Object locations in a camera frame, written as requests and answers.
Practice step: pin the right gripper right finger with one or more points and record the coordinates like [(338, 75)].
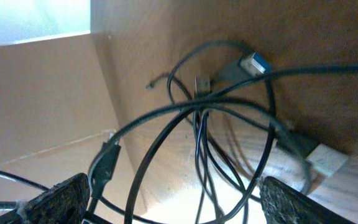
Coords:
[(283, 204)]

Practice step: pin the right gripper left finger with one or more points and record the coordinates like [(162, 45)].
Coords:
[(65, 202)]

